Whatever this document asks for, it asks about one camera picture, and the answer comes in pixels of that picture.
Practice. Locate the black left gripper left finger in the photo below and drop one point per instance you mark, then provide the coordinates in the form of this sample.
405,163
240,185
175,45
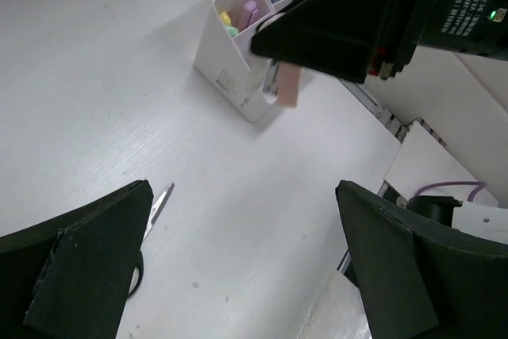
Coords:
69,277

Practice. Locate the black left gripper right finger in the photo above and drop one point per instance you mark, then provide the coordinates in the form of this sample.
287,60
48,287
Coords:
419,278

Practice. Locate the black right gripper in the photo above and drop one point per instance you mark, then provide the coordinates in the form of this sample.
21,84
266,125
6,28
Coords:
348,39

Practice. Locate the pink mini stapler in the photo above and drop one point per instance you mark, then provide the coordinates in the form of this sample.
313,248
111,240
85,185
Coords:
281,83

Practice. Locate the purple pink highlighter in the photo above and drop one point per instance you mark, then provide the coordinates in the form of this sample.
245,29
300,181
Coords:
249,15

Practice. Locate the green highlighter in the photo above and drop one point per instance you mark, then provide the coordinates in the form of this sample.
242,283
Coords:
232,31

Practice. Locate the yellow highlighter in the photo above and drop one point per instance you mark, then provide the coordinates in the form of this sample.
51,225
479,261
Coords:
225,18

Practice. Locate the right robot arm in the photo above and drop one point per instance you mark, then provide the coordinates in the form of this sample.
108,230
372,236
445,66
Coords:
473,27

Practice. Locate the white divided container left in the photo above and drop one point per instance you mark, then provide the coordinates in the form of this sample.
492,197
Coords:
227,62

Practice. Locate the aluminium rail right side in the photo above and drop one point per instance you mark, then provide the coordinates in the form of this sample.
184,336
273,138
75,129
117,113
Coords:
382,114

